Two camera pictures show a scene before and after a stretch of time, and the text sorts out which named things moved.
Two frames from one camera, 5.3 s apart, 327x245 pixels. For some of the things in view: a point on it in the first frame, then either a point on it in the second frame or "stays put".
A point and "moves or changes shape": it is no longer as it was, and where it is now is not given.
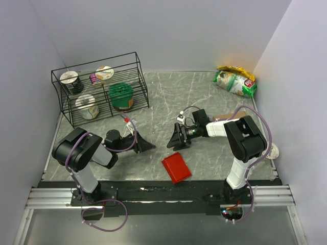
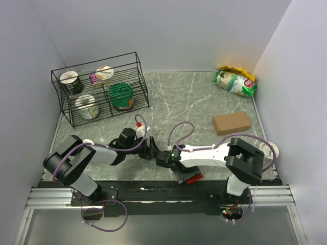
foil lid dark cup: (71, 77) stays put
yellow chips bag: (223, 68) stays put
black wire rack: (96, 90) stays put
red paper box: (177, 168) moves or changes shape
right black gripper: (176, 140) to (193, 171)
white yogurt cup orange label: (104, 73) stays put
